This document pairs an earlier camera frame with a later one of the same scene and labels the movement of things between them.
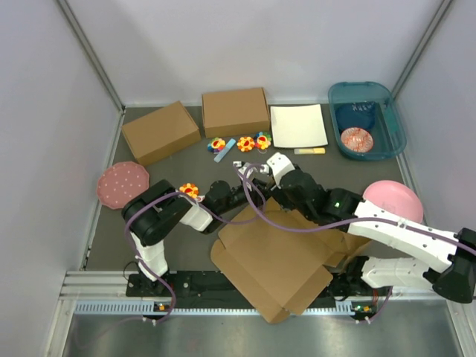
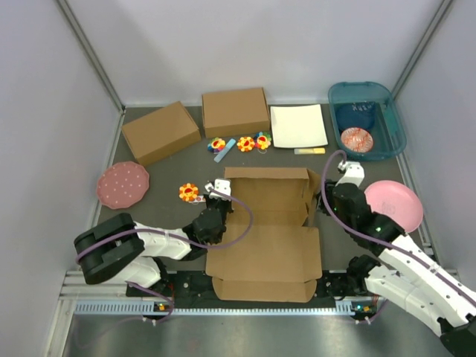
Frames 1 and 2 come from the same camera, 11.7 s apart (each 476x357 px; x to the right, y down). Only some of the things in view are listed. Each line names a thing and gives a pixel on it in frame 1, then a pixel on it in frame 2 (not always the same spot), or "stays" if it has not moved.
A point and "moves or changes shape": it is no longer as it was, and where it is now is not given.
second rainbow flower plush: x=262 y=140 stays
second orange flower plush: x=245 y=143 stays
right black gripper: x=277 y=193 to x=328 y=190
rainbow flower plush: x=216 y=145 stays
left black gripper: x=254 y=193 to x=209 y=199
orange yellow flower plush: x=190 y=189 stays
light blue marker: x=224 y=150 stays
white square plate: x=298 y=126 stays
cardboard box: x=281 y=257 moves or changes shape
